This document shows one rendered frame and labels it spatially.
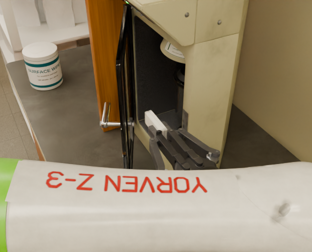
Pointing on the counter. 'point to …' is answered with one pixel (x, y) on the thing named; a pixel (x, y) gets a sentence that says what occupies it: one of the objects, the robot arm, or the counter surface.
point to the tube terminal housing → (207, 71)
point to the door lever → (107, 117)
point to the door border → (122, 89)
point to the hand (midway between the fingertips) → (156, 126)
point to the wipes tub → (43, 65)
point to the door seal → (124, 86)
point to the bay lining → (152, 72)
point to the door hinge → (132, 60)
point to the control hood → (171, 17)
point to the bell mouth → (172, 51)
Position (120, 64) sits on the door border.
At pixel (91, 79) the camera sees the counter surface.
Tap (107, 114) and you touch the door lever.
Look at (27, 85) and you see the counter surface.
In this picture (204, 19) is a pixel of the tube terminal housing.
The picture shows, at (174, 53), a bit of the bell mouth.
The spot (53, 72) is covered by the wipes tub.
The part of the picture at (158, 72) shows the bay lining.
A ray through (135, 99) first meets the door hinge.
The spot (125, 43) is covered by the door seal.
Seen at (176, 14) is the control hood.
